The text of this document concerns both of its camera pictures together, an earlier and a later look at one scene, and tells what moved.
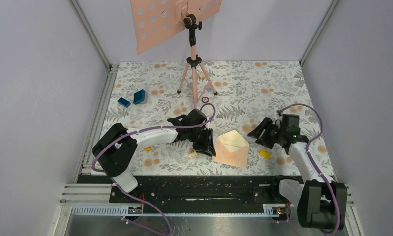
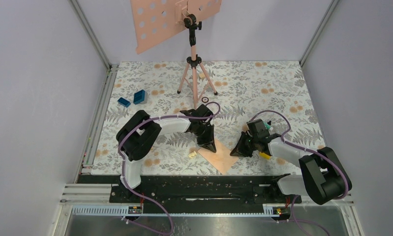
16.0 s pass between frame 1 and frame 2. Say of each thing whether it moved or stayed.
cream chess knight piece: stayed
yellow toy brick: stayed
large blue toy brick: stayed
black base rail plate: stayed
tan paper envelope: moved
